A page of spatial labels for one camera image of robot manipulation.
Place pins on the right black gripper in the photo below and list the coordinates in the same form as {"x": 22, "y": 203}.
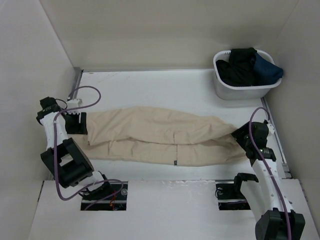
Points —
{"x": 244, "y": 128}

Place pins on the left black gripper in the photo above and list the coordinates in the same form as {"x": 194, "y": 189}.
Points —
{"x": 79, "y": 128}

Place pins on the beige trousers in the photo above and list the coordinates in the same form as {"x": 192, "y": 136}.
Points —
{"x": 159, "y": 136}

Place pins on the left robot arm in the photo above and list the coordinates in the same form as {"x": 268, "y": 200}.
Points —
{"x": 64, "y": 158}

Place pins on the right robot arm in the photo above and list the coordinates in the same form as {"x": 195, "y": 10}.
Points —
{"x": 274, "y": 214}

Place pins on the black trousers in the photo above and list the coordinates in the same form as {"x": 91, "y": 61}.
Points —
{"x": 238, "y": 71}

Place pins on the navy blue trousers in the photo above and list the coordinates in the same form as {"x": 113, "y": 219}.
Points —
{"x": 265, "y": 72}

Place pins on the white laundry basket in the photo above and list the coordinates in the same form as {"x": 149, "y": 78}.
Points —
{"x": 227, "y": 92}

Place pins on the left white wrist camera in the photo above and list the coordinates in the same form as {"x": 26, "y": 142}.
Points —
{"x": 74, "y": 103}

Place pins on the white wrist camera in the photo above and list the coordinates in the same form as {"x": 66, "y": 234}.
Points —
{"x": 271, "y": 128}
{"x": 74, "y": 103}

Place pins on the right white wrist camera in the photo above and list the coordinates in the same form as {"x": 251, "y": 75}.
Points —
{"x": 271, "y": 128}

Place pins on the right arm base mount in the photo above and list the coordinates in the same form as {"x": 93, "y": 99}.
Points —
{"x": 228, "y": 198}

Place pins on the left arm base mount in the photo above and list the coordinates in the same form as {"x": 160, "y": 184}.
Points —
{"x": 108, "y": 197}

